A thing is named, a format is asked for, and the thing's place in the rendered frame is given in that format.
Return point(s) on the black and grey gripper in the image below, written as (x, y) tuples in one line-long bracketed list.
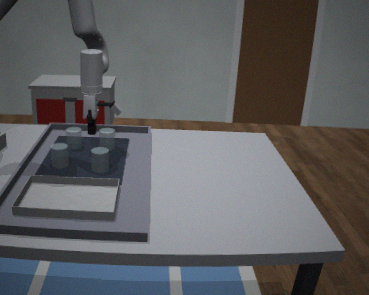
[(90, 102)]

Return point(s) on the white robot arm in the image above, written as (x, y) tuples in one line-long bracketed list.
[(94, 61)]

